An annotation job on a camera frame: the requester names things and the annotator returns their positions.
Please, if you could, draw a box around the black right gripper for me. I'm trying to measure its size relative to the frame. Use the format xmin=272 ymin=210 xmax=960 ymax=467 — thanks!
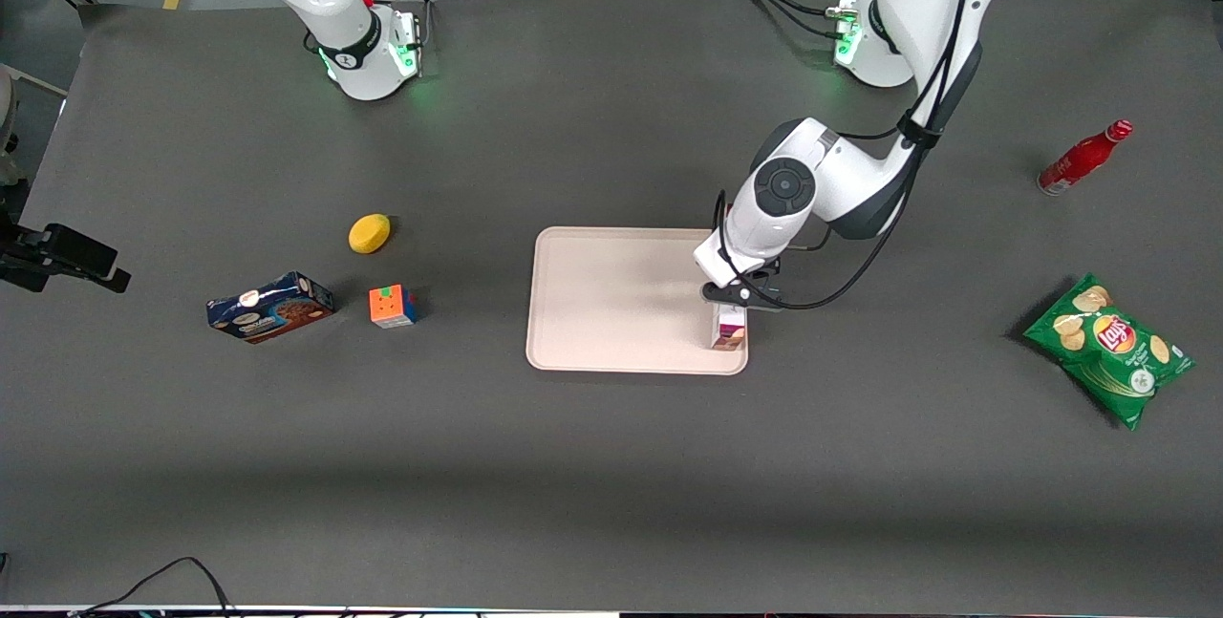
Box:
xmin=0 ymin=224 xmax=132 ymax=295

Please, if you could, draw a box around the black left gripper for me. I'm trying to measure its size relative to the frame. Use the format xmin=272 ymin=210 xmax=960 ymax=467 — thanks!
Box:
xmin=701 ymin=258 xmax=786 ymax=312

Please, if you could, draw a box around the red cookie box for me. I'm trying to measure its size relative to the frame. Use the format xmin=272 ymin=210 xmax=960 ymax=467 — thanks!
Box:
xmin=711 ymin=303 xmax=748 ymax=352

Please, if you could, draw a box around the beige plastic tray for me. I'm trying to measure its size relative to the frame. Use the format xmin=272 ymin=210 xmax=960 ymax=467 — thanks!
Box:
xmin=526 ymin=226 xmax=749 ymax=376

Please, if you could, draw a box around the blue chocolate cookie box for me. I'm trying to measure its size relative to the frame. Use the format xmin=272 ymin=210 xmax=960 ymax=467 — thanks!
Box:
xmin=206 ymin=271 xmax=336 ymax=345

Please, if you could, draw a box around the dark grey table mat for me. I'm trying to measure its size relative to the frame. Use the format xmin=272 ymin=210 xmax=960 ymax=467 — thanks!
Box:
xmin=0 ymin=0 xmax=1223 ymax=615

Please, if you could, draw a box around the yellow lemon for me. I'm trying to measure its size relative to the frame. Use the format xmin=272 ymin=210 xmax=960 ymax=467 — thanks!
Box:
xmin=349 ymin=214 xmax=392 ymax=255

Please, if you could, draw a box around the colourful puzzle cube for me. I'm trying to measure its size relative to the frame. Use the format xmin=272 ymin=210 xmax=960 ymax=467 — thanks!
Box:
xmin=369 ymin=285 xmax=419 ymax=330

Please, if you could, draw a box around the red drink bottle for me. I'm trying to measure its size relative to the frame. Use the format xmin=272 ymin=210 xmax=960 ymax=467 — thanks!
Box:
xmin=1038 ymin=119 xmax=1135 ymax=196

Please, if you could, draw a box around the green chips bag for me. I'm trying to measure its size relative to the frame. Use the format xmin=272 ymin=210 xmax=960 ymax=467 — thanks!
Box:
xmin=1022 ymin=273 xmax=1196 ymax=432

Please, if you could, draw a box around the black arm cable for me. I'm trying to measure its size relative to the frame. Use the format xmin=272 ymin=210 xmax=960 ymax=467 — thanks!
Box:
xmin=712 ymin=0 xmax=987 ymax=313

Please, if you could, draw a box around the long black looping cable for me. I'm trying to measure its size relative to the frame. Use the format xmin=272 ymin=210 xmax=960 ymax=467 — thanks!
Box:
xmin=72 ymin=556 xmax=237 ymax=618

